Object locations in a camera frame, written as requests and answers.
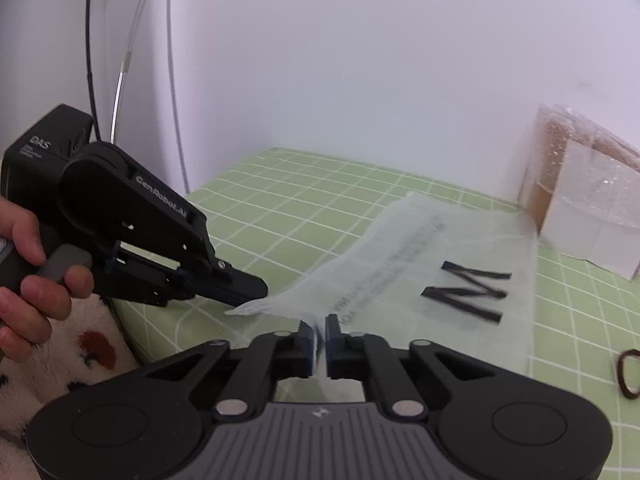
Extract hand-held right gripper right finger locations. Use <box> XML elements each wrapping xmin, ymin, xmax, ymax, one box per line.
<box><xmin>327</xmin><ymin>315</ymin><xmax>501</xmax><ymax>418</ymax></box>

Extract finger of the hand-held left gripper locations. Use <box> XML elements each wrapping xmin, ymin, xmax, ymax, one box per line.
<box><xmin>165</xmin><ymin>260</ymin><xmax>268</xmax><ymax>307</ymax></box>

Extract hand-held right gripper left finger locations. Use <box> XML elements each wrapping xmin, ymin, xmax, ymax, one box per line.
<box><xmin>140</xmin><ymin>321</ymin><xmax>317</xmax><ymax>423</ymax></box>

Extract clear plastic shopping bag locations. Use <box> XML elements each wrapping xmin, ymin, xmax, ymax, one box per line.
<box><xmin>225</xmin><ymin>190</ymin><xmax>541</xmax><ymax>401</ymax></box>

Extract black rubber band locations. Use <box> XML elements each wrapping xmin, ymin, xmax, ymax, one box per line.
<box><xmin>614</xmin><ymin>347</ymin><xmax>640</xmax><ymax>401</ymax></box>

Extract person's left hand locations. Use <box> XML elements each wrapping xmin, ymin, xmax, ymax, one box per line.
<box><xmin>0</xmin><ymin>196</ymin><xmax>95</xmax><ymax>363</ymax></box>

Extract green checked tablecloth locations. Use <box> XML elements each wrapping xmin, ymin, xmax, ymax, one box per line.
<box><xmin>110</xmin><ymin>147</ymin><xmax>640</xmax><ymax>480</ymax></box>

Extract clear thin tube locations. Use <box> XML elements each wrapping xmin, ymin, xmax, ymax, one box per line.
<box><xmin>110</xmin><ymin>0</ymin><xmax>166</xmax><ymax>143</ymax></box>

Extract bubble-wrapped cardboard box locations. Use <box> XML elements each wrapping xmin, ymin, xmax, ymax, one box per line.
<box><xmin>517</xmin><ymin>102</ymin><xmax>640</xmax><ymax>281</ymax></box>

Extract thin black cable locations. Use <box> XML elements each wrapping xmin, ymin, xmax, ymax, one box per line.
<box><xmin>85</xmin><ymin>0</ymin><xmax>103</xmax><ymax>141</ymax></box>

